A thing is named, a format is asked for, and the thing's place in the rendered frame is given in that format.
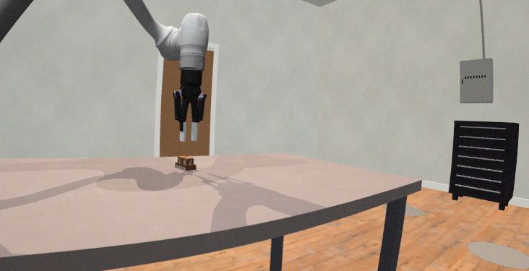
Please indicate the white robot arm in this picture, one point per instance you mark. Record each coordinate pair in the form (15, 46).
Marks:
(187, 44)

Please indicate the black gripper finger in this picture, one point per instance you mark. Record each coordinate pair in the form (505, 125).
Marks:
(195, 110)
(181, 111)

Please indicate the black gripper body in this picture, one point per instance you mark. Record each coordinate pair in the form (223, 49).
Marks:
(190, 80)

